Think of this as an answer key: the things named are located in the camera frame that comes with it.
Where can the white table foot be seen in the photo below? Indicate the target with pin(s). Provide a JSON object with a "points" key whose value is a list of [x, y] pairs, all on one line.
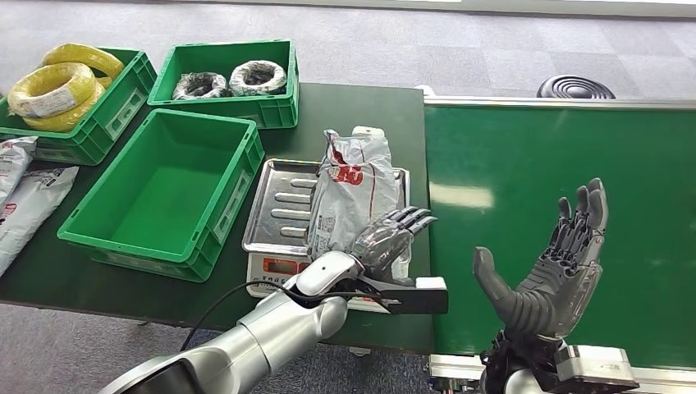
{"points": [[360, 352]]}

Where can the grey plastic mailer package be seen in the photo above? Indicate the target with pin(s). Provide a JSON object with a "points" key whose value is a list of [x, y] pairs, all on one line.
{"points": [[353, 201]]}

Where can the empty green plastic crate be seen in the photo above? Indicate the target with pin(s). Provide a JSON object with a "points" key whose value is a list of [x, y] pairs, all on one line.
{"points": [[163, 201]]}

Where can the green crate with yellow coils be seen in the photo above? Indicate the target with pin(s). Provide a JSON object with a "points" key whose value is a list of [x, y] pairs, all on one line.
{"points": [[114, 117]]}

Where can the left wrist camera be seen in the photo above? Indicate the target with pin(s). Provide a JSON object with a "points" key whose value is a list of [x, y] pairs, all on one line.
{"points": [[418, 298]]}

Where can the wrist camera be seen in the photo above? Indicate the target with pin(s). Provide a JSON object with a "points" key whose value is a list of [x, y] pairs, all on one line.
{"points": [[418, 298], [595, 364]]}

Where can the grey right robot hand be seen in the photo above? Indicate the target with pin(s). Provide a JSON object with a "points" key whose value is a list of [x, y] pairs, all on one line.
{"points": [[554, 293]]}

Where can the green conveyor belt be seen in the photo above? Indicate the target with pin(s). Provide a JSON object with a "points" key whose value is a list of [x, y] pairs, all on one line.
{"points": [[625, 163]]}

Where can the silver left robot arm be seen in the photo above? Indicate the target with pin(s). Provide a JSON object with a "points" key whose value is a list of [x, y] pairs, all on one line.
{"points": [[272, 337]]}

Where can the green crate with wrapped coils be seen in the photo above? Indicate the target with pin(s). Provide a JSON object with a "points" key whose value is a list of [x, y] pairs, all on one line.
{"points": [[223, 111]]}

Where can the electronic scale with steel tray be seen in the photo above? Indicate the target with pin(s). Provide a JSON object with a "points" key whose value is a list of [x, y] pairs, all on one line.
{"points": [[282, 217]]}

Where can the white plastic mailer bag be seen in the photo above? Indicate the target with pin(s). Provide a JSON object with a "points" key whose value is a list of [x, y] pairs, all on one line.
{"points": [[13, 160], [32, 206]]}

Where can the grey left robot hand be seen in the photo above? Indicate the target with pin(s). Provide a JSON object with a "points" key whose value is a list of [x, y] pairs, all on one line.
{"points": [[383, 245]]}

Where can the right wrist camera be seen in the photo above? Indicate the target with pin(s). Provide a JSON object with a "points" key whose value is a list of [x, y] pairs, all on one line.
{"points": [[595, 364]]}

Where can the black ribbed round base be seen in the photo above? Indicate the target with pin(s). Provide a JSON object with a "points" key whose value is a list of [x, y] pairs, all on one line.
{"points": [[575, 87]]}

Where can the small white device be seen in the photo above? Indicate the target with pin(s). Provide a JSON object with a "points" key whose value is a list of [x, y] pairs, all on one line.
{"points": [[369, 130]]}

